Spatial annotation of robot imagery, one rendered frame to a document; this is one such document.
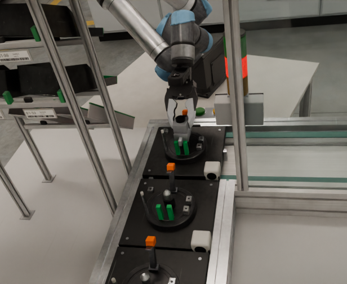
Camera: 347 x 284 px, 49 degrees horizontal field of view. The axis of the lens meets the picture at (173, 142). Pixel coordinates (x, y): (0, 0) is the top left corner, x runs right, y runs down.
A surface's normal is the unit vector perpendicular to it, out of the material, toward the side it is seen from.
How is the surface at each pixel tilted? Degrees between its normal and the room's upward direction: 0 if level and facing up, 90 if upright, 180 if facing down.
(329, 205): 90
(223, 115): 90
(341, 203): 90
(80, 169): 0
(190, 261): 0
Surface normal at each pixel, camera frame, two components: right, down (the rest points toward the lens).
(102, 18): -0.18, 0.65
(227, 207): -0.16, -0.76
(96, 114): 0.92, 0.11
